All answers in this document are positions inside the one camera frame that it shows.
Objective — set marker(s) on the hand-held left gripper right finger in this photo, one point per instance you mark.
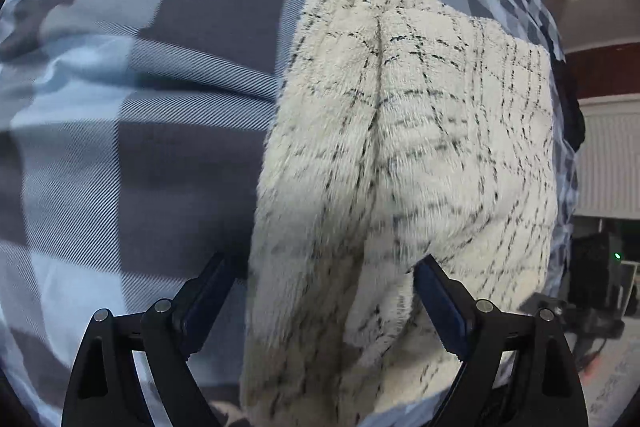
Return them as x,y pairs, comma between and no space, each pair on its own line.
444,307

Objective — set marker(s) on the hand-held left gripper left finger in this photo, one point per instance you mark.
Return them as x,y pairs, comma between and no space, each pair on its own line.
201,302

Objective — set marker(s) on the cream plaid shirt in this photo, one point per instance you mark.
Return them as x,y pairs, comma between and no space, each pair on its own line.
425,147

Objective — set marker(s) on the white ribbed radiator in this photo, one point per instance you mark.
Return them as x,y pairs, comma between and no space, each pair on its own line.
610,157

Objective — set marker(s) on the black clothing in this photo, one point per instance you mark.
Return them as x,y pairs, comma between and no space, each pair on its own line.
571,107

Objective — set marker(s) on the blue checkered bed sheet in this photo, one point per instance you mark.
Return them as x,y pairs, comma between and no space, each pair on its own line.
150,82

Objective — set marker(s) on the dark red door frame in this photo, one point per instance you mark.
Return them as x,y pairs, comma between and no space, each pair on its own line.
602,67

